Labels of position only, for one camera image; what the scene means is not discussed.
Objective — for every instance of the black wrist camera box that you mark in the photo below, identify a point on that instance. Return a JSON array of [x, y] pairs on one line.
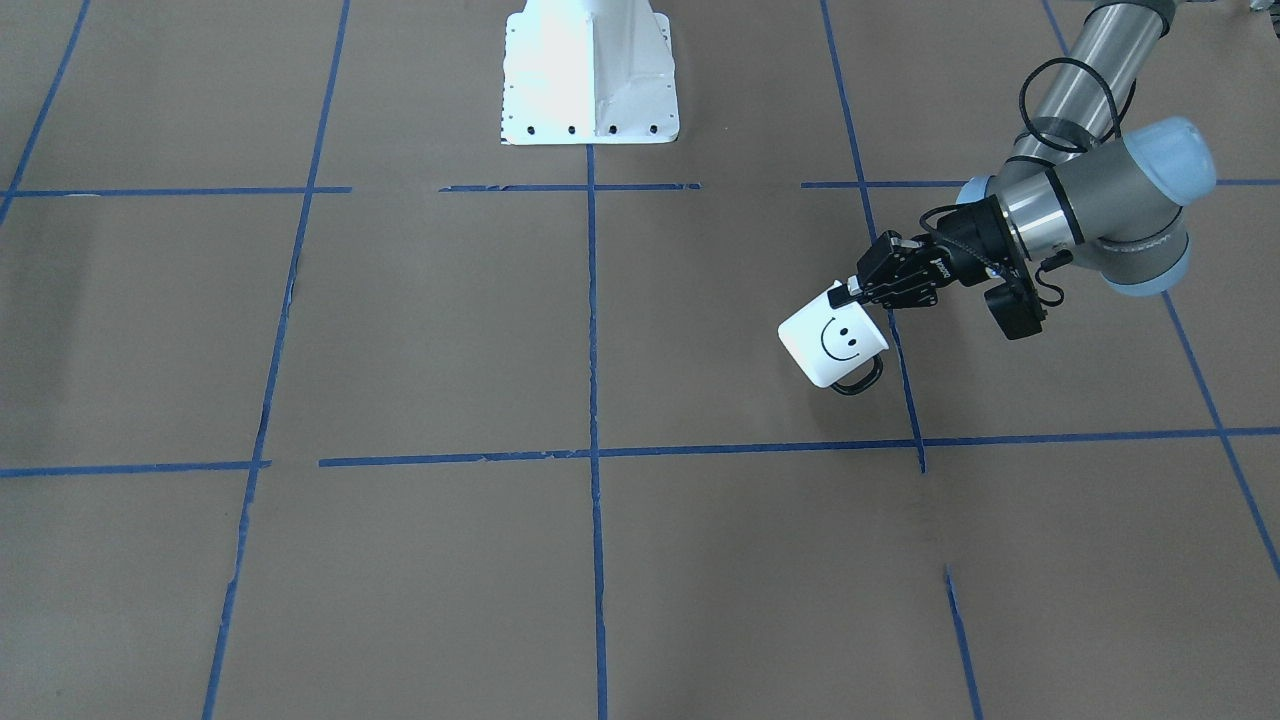
[[1015, 306]]

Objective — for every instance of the crossing blue tape strip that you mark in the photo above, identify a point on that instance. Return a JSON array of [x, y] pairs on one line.
[[388, 461]]

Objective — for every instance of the white smiley face mug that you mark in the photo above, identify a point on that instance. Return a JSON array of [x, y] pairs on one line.
[[838, 349]]

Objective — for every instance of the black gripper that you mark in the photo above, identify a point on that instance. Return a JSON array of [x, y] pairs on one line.
[[951, 264]]

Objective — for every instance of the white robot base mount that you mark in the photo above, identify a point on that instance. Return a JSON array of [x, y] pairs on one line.
[[588, 73]]

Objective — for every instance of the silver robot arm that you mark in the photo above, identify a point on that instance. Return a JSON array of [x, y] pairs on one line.
[[1077, 189]]

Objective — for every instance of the long blue tape strip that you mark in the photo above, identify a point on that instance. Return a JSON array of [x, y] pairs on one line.
[[868, 215]]

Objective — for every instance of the upper blue tape strip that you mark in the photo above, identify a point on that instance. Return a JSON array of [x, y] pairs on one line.
[[333, 189]]

